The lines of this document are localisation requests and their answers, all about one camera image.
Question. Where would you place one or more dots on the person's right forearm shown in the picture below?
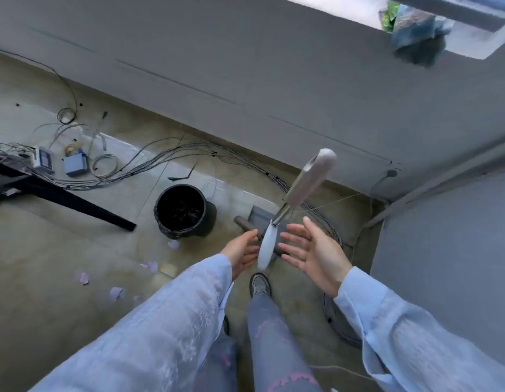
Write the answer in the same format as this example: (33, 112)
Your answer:
(420, 342)

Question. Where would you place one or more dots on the white device box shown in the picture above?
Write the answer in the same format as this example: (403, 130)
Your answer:
(43, 159)

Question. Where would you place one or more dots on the person's left leg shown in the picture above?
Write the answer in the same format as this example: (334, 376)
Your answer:
(220, 363)

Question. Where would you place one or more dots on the person's leg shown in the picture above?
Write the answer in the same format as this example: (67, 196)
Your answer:
(220, 363)
(277, 347)

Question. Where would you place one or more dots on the person's left shoe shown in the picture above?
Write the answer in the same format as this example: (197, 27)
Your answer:
(226, 324)

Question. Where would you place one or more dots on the green packet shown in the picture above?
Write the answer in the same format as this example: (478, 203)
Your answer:
(387, 18)

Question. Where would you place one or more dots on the person's left forearm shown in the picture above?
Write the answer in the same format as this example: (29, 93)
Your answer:
(154, 330)

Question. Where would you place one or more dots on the grey broom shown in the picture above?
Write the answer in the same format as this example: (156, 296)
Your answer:
(309, 179)

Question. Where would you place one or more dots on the black strip piece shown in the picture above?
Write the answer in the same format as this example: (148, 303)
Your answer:
(181, 178)

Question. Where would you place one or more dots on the person's right leg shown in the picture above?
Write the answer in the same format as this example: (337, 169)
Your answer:
(277, 347)

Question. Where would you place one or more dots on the pink paper scraps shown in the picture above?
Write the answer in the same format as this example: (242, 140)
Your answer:
(115, 293)

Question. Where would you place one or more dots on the person's right shoe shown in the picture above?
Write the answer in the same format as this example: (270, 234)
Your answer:
(260, 285)

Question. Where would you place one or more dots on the white cabinet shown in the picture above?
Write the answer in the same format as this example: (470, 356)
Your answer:
(440, 240)

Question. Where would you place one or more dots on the person's left hand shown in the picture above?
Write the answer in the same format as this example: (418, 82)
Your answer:
(240, 253)

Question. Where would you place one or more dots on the blue junction box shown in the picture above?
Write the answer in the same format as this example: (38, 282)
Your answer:
(75, 165)

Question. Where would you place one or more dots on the black waste bin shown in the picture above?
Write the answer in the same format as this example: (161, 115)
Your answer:
(179, 208)

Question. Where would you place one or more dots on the blue cloth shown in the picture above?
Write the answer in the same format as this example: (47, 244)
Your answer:
(415, 36)

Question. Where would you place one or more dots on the grey wall plug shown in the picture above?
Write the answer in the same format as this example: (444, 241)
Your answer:
(391, 173)

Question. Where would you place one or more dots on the white table black legs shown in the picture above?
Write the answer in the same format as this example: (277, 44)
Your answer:
(73, 200)

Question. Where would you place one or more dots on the person's shoe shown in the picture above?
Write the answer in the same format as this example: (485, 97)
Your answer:
(226, 324)
(260, 285)

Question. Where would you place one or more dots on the person's right hand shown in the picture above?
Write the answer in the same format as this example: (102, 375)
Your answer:
(322, 261)

